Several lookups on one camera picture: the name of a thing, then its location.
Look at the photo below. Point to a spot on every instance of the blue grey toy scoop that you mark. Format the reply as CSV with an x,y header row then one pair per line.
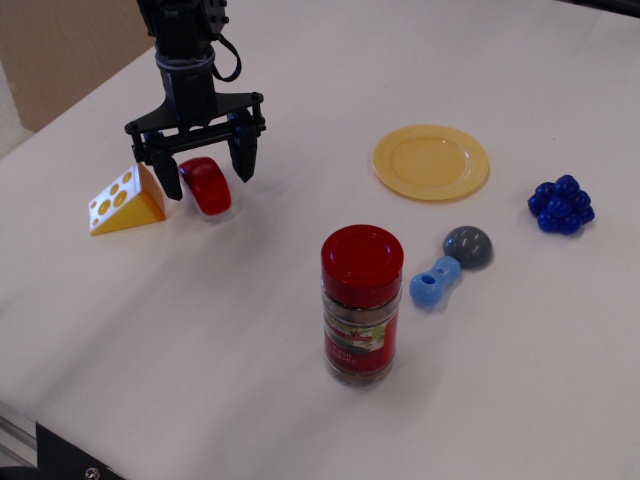
x,y
464,247

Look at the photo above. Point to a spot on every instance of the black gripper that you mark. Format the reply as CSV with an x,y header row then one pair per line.
x,y
192,115

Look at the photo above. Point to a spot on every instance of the blue toy grapes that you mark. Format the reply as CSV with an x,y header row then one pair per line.
x,y
561,207

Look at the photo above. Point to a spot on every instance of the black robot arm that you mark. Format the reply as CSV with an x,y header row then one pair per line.
x,y
185,30

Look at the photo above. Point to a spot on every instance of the yellow plastic plate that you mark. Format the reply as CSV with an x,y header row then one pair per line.
x,y
431,163

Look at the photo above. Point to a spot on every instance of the red lid spice jar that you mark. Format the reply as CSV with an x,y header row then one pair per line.
x,y
361,283

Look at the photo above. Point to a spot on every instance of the red toy sushi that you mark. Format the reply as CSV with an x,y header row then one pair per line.
x,y
207,185

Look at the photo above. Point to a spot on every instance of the yellow toy cheese wedge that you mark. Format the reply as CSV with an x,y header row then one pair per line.
x,y
133,199

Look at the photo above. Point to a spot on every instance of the black corner bracket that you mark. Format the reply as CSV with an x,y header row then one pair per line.
x,y
60,459

